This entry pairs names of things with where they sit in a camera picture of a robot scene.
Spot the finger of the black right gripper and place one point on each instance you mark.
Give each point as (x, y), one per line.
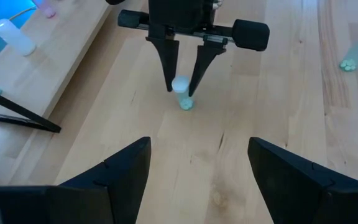
(205, 53)
(166, 53)

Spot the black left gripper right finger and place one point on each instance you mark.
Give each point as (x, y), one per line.
(309, 202)

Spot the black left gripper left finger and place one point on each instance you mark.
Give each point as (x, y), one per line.
(98, 202)

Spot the clear bottle blue pills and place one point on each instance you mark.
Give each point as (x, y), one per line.
(181, 84)

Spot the pink pill bottle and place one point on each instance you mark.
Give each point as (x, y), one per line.
(47, 11)

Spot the wide white opaque bottle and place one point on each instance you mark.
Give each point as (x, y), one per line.
(12, 37)

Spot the wooden shelf board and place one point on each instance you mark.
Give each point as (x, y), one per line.
(57, 53)

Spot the black metal shelf leg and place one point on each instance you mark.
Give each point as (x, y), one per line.
(20, 112)

